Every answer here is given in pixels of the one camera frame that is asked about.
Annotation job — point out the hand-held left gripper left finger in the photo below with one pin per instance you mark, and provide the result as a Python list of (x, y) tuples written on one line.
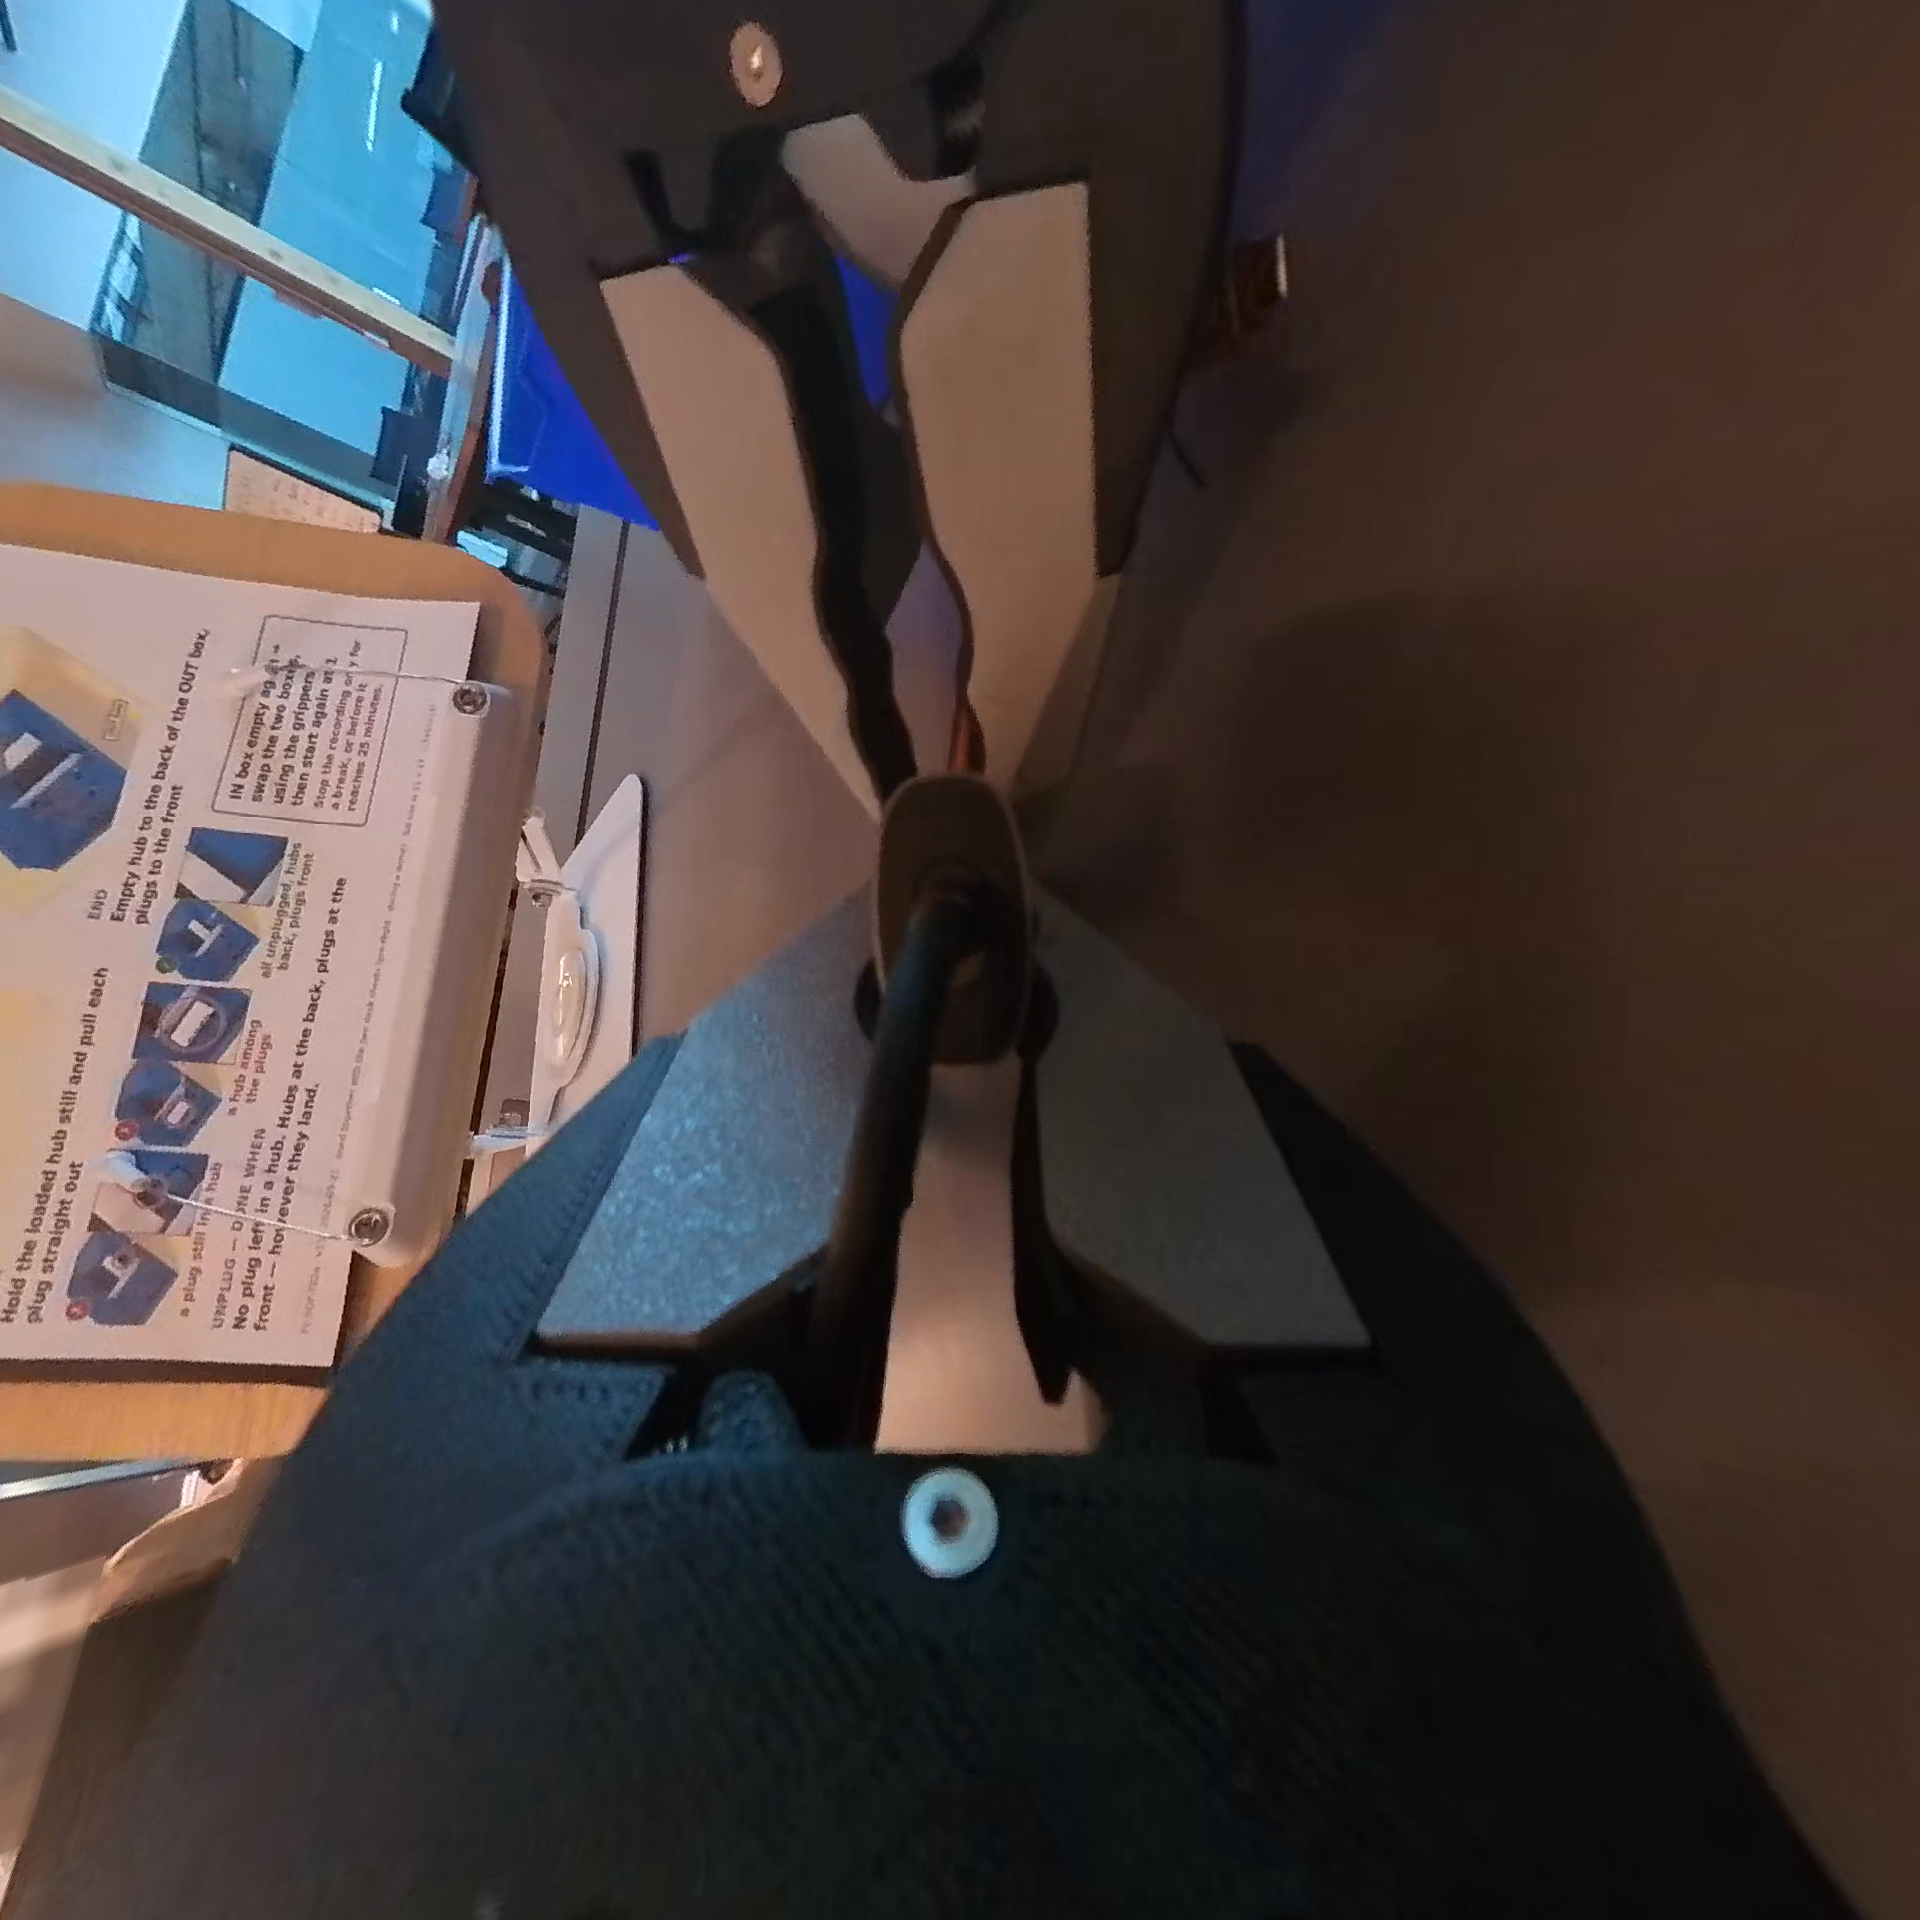
[(703, 1185)]

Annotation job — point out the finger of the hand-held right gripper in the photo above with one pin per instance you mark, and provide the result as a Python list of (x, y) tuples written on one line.
[(721, 450), (1003, 422)]

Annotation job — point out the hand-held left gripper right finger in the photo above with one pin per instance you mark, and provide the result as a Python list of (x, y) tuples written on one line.
[(1202, 1200)]

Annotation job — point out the dark grey usb hub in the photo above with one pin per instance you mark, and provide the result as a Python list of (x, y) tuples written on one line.
[(962, 842)]

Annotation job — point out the blue plastic bin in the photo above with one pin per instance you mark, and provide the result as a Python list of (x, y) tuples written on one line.
[(556, 422)]

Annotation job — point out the laminated instruction sheet on stand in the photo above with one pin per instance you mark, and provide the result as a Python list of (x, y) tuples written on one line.
[(509, 630)]

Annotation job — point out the wooden ceiling beam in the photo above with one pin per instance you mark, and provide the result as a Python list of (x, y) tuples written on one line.
[(225, 223)]

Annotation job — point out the printed instruction sheet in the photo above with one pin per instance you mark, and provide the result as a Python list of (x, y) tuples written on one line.
[(225, 976)]

